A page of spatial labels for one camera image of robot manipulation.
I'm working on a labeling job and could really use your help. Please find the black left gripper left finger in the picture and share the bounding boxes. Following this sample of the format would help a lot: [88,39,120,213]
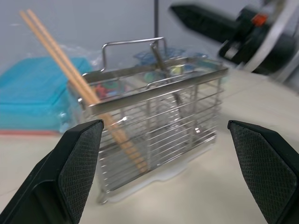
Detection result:
[0,119,104,224]

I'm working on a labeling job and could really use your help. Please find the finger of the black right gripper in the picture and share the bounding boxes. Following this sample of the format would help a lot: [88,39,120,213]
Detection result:
[170,3,240,44]

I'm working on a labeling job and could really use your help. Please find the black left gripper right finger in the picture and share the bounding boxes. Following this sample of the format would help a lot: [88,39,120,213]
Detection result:
[227,120,299,224]

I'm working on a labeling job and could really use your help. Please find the metal spoon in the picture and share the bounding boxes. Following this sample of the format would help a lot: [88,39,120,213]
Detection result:
[149,42,201,143]

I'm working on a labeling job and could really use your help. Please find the dark vertical pole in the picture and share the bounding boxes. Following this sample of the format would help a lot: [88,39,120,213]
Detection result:
[153,0,160,38]

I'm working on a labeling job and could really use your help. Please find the orange flat board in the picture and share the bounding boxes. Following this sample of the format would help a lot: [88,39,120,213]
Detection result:
[0,129,62,136]

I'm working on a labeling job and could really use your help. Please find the teal plastic storage box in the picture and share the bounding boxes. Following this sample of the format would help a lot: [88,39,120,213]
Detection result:
[0,56,93,131]

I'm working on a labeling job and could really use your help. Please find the white plastic drip tray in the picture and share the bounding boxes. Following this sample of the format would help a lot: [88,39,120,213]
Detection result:
[100,141,217,204]

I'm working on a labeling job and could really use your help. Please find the red and blue toy pieces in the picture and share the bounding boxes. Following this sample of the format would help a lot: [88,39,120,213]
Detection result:
[92,80,124,98]

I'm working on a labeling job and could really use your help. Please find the wooden chopstick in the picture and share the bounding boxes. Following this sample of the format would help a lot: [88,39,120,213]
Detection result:
[26,8,149,172]
[19,10,144,174]

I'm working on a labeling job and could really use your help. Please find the stainless steel wire basket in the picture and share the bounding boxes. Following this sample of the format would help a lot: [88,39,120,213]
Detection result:
[78,36,229,205]

